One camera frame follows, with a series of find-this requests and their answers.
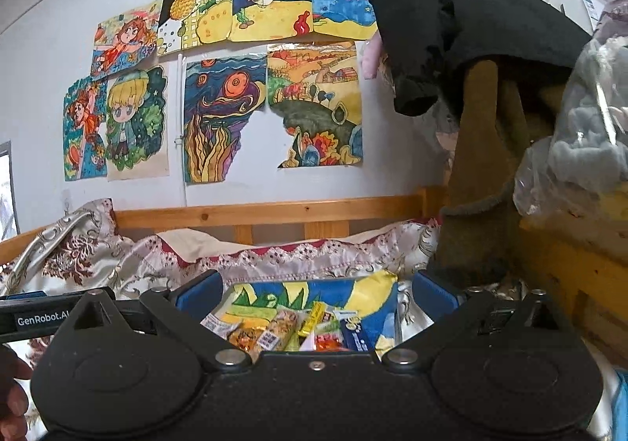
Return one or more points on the white wall label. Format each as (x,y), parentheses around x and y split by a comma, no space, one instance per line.
(591,9)

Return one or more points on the dark blue snack packet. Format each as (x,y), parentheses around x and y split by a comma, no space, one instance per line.
(355,335)

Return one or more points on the lace-trimmed pink cloth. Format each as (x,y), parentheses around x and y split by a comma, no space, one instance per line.
(294,259)

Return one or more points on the person's left hand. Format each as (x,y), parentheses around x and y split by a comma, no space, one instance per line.
(12,392)

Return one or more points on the window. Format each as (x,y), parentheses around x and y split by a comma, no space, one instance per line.
(6,186)

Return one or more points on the red-haired girl drawing, pale background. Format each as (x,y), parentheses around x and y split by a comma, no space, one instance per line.
(127,39)

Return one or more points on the black cloth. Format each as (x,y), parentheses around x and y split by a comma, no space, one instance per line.
(490,19)

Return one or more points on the landscape fields drawing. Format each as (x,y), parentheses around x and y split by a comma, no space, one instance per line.
(314,102)

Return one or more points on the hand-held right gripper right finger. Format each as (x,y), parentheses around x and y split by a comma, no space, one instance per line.
(434,294)

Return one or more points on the floral printed satin blanket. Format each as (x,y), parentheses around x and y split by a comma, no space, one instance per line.
(73,249)

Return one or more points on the dinosaur drawing paper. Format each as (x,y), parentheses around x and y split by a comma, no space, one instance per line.
(378,294)

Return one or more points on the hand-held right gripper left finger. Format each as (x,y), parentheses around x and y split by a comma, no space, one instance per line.
(201,296)

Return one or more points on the wooden bed frame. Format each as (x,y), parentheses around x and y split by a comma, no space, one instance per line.
(294,210)

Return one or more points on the clear nut bar packet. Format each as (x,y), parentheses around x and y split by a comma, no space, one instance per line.
(274,328)

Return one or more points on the cream pillow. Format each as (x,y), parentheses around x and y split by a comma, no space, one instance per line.
(196,240)

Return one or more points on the plastic bag with grey plush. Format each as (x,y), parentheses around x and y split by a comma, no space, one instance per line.
(584,151)

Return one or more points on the yellow stick snack packet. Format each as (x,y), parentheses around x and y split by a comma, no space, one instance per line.
(314,316)

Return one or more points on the blond child drawing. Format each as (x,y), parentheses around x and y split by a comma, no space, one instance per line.
(135,127)

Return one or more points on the shallow grey box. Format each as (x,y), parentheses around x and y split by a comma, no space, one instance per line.
(396,330)

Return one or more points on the white wall pipe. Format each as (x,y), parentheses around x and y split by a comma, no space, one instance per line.
(185,196)

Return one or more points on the red-haired girl drawing, blue background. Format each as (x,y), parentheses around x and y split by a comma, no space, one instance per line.
(83,137)

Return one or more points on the yellow wooden bed end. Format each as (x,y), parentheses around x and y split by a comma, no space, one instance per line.
(579,269)

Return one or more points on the pineapple drawing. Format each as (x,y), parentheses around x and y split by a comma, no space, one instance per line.
(196,14)

